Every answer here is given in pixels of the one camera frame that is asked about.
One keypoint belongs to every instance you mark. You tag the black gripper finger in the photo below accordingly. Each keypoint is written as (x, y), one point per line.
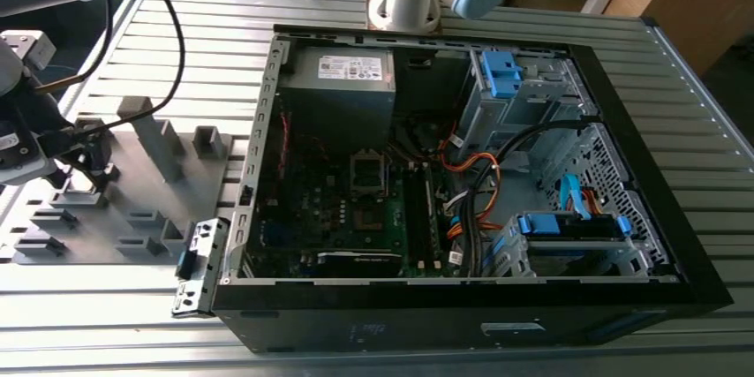
(98, 152)
(60, 176)

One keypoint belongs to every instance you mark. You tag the silver square CPU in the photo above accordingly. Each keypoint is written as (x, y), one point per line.
(82, 185)

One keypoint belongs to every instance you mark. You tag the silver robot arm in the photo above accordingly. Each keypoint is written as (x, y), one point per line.
(405, 2)

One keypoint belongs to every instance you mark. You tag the CPU socket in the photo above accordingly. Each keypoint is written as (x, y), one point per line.
(368, 218)

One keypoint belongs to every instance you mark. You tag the grey parts rack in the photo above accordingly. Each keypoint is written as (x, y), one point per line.
(146, 200)

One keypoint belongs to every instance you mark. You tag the green motherboard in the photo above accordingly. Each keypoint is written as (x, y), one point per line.
(305, 218)

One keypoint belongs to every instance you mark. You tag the grey power supply unit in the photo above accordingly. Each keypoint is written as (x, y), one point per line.
(335, 107)

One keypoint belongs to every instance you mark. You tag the black graphics card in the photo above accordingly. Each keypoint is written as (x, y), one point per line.
(359, 262)

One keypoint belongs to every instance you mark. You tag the black RAM slot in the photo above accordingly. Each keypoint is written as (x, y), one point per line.
(416, 218)
(435, 227)

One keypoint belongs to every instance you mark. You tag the black PC case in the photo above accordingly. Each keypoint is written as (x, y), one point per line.
(412, 319)

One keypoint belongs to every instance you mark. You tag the blue plastic drive latch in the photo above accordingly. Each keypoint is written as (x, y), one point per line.
(500, 72)

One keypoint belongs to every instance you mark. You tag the silver metal drive cage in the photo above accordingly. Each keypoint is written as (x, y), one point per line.
(517, 107)

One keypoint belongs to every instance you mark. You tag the hard disk in blue carrier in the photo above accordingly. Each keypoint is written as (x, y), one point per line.
(547, 223)

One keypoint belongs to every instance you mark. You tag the silver metal disk bay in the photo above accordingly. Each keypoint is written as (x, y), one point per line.
(632, 258)

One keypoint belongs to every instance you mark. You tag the wooden cabinet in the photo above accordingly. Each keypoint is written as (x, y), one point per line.
(695, 6)

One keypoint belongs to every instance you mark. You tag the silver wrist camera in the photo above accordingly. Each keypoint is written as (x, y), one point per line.
(22, 163)

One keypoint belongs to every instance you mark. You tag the metal expansion slot bracket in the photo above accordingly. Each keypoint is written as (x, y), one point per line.
(206, 244)

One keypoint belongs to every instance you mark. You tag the blue bracket latch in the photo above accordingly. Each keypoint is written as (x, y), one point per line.
(186, 262)

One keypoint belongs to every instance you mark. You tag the blue plastic bay rail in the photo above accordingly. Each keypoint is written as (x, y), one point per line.
(499, 249)

